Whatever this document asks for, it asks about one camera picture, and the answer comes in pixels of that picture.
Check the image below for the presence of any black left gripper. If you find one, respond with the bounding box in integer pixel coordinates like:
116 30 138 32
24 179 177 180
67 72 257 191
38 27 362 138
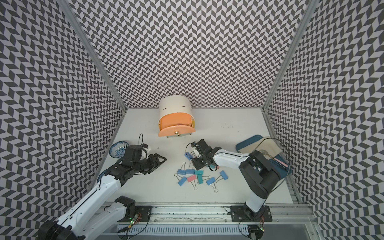
133 153 167 175

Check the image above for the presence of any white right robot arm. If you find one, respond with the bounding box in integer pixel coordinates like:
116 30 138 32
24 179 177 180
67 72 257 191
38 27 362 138
191 139 283 214

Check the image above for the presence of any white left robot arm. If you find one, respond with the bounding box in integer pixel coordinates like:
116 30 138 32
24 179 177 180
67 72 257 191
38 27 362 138
37 145 167 240

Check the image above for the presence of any blue binder clip upper left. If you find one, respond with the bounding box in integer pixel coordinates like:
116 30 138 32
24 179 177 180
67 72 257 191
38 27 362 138
185 152 195 161

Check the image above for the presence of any pink binder clip bottom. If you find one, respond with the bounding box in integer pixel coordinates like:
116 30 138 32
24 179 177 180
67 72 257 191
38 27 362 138
187 175 198 190

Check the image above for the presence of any blue binder clip bottom left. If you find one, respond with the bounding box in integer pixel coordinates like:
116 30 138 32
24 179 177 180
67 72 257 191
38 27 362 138
174 174 187 186

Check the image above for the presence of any blue binder clip right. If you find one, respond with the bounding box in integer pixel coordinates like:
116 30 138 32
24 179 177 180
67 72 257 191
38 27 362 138
216 171 229 183

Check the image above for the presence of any white round drawer cabinet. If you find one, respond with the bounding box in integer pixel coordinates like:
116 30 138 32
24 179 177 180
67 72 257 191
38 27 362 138
158 95 194 138

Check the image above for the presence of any blue patterned bowl far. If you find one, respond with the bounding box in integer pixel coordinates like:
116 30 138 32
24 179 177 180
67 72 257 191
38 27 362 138
109 141 129 158

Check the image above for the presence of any blue patterned bowl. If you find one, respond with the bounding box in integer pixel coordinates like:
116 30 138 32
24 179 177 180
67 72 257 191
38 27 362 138
97 170 108 183
109 141 129 158

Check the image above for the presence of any blue patterned bowl near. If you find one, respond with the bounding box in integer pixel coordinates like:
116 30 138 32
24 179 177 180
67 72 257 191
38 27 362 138
97 170 108 183

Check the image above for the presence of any beige cloth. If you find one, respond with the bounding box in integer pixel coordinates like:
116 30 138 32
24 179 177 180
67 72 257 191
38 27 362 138
236 135 283 157

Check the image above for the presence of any teal cutting board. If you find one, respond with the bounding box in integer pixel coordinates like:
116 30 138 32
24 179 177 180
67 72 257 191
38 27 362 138
235 134 293 181

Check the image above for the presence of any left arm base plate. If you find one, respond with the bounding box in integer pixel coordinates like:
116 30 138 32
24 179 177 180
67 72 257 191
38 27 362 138
118 206 153 223

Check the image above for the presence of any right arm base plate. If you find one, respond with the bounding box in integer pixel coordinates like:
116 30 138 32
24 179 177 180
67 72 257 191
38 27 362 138
229 205 273 223

